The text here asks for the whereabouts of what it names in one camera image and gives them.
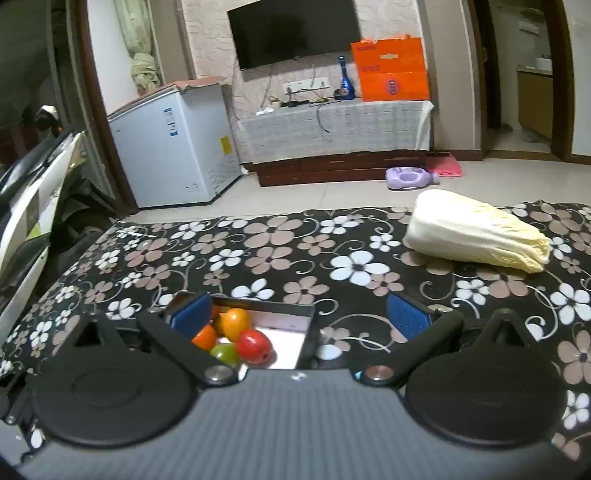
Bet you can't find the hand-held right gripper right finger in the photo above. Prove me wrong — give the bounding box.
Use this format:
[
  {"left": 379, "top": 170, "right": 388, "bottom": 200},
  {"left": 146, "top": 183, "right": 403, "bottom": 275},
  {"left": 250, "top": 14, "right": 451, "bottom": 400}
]
[{"left": 360, "top": 293, "right": 539, "bottom": 387}]

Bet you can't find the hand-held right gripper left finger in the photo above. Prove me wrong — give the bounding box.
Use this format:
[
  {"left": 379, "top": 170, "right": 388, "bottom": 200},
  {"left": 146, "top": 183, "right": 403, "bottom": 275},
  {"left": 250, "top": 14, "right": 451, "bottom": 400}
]
[{"left": 69, "top": 292, "right": 238, "bottom": 387}]

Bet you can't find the orange tangerine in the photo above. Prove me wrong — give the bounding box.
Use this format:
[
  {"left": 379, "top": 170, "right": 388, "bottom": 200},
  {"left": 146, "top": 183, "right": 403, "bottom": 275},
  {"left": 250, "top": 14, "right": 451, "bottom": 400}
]
[{"left": 191, "top": 324, "right": 219, "bottom": 352}]

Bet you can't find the yellow-orange oval citrus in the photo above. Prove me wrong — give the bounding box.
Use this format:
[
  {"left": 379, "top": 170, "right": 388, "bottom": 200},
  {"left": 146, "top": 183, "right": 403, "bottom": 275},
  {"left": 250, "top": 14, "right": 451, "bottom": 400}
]
[{"left": 221, "top": 308, "right": 252, "bottom": 337}]

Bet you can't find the green fruit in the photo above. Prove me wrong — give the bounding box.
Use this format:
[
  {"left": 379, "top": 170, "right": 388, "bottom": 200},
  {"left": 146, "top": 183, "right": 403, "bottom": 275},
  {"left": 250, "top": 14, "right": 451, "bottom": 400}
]
[{"left": 211, "top": 343, "right": 241, "bottom": 367}]

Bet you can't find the red apple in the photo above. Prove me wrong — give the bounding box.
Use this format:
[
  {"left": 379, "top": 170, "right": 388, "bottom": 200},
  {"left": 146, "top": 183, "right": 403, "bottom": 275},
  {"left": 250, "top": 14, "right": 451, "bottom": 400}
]
[{"left": 235, "top": 329, "right": 274, "bottom": 367}]

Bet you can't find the black box with white inside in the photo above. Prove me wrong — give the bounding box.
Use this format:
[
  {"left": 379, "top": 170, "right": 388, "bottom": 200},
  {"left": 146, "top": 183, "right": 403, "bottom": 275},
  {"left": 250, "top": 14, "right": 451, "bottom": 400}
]
[{"left": 157, "top": 291, "right": 320, "bottom": 371}]

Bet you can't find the napa cabbage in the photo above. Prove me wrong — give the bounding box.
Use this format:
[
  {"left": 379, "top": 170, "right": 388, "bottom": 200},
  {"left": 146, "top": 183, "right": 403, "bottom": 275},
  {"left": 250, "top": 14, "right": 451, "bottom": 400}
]
[{"left": 403, "top": 189, "right": 551, "bottom": 274}]

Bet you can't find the black floral cloth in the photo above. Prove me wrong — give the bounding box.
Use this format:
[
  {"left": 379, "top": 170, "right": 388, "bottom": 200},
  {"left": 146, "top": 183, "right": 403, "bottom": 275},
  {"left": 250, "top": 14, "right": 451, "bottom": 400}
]
[{"left": 0, "top": 199, "right": 591, "bottom": 467}]

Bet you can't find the purple detergent bottle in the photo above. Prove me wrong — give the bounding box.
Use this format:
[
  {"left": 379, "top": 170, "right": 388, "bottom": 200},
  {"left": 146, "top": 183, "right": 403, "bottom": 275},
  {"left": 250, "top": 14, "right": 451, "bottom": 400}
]
[{"left": 385, "top": 167, "right": 441, "bottom": 191}]

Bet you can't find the pink floor mat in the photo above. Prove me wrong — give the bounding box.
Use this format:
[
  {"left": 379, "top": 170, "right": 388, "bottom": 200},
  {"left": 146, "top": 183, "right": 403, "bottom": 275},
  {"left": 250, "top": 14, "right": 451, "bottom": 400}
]
[{"left": 425, "top": 156, "right": 464, "bottom": 177}]

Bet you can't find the white chest freezer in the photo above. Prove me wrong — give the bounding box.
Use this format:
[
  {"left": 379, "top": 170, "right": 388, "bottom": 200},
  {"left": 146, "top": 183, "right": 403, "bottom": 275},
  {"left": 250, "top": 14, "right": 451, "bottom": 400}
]
[{"left": 107, "top": 83, "right": 243, "bottom": 209}]

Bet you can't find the dark wooden television cabinet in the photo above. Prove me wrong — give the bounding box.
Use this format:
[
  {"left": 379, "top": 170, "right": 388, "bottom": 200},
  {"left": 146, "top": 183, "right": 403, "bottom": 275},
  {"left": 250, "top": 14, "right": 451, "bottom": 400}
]
[{"left": 242, "top": 150, "right": 428, "bottom": 188}]

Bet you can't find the white and black scooter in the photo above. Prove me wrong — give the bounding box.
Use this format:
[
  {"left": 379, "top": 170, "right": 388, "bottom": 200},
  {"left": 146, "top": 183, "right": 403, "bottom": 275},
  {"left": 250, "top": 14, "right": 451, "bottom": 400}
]
[{"left": 0, "top": 105, "right": 134, "bottom": 324}]

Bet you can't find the white lace cloth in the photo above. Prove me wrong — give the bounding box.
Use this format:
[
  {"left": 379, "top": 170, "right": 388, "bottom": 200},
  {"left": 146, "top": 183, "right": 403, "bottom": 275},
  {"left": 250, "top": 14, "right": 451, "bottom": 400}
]
[{"left": 238, "top": 99, "right": 435, "bottom": 164}]

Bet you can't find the brown cardboard sheet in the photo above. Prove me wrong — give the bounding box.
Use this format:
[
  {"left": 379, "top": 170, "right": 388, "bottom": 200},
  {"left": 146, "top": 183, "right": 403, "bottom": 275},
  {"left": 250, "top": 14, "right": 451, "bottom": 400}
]
[{"left": 173, "top": 76, "right": 228, "bottom": 90}]

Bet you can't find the blue glass bottle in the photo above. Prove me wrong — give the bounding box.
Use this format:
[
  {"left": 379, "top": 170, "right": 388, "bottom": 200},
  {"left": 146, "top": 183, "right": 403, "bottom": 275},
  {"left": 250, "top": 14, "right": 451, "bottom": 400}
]
[{"left": 338, "top": 55, "right": 355, "bottom": 101}]

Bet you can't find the orange gift box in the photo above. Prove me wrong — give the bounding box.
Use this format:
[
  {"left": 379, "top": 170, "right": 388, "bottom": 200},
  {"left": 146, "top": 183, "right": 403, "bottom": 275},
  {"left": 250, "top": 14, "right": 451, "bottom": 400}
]
[{"left": 350, "top": 36, "right": 430, "bottom": 102}]

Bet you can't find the wooden kitchen cabinet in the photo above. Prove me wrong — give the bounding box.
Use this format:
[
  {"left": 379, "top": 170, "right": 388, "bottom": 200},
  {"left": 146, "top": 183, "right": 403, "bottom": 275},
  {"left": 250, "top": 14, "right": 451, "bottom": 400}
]
[{"left": 516, "top": 67, "right": 555, "bottom": 141}]

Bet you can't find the knotted pale green curtain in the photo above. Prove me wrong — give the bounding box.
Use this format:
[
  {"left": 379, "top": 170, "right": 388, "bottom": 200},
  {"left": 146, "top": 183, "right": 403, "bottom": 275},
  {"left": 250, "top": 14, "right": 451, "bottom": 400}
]
[{"left": 113, "top": 0, "right": 162, "bottom": 95}]

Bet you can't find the black flat television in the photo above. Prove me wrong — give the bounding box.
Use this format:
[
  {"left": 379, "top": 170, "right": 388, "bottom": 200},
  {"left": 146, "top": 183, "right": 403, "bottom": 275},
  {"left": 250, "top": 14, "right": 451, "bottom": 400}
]
[{"left": 227, "top": 0, "right": 362, "bottom": 71}]

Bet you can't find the black hanging cable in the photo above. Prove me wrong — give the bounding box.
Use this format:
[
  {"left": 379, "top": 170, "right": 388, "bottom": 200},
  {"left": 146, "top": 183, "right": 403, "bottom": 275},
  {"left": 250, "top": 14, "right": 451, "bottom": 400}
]
[{"left": 314, "top": 95, "right": 335, "bottom": 136}]

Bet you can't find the white wall socket strip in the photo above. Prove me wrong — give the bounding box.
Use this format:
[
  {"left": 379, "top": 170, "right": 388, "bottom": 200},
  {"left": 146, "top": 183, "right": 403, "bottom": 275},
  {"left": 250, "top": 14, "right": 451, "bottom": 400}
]
[{"left": 283, "top": 76, "right": 331, "bottom": 90}]

